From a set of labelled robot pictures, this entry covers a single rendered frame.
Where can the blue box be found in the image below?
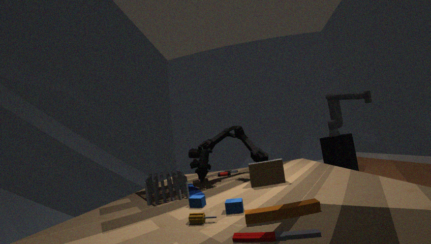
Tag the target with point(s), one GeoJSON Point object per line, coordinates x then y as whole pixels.
{"type": "Point", "coordinates": [197, 201]}
{"type": "Point", "coordinates": [234, 206]}

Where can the orange rectangular bar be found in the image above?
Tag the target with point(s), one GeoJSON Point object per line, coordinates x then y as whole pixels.
{"type": "Point", "coordinates": [285, 211]}

